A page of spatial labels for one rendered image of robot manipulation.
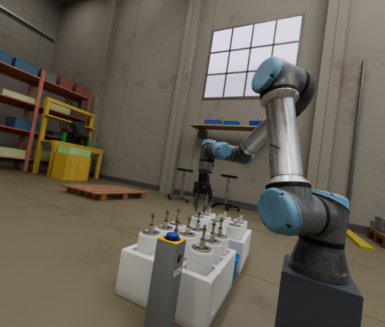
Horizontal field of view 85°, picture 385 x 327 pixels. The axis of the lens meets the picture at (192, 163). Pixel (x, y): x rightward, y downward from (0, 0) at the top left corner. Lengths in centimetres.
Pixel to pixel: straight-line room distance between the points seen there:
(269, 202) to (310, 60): 430
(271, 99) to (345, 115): 373
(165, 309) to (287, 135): 61
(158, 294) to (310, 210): 49
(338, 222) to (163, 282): 52
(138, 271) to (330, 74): 417
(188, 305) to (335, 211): 56
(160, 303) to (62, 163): 452
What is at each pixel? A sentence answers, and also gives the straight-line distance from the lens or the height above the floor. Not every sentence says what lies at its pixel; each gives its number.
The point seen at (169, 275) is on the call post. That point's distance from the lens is 71.
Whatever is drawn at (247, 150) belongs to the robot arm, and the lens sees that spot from 98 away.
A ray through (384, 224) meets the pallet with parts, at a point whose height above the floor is 25.
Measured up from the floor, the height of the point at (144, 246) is 21.
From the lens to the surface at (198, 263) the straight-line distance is 84.
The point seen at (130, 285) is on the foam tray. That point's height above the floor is 6.
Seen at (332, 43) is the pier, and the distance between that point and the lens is 474.
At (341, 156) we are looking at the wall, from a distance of 425.
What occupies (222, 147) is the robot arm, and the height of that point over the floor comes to 66.
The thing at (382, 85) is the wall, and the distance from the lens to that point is 466.
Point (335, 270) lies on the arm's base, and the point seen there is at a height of 33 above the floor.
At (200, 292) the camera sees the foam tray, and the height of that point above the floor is 14.
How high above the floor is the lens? 53
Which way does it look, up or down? 3 degrees up
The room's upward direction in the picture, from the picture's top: 9 degrees clockwise
